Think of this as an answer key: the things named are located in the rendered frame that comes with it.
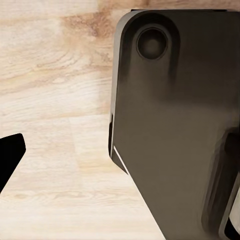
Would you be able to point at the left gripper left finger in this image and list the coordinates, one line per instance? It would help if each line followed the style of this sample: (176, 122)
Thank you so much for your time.
(12, 149)

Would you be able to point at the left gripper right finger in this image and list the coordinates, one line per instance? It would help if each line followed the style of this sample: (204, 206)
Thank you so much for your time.
(232, 149)

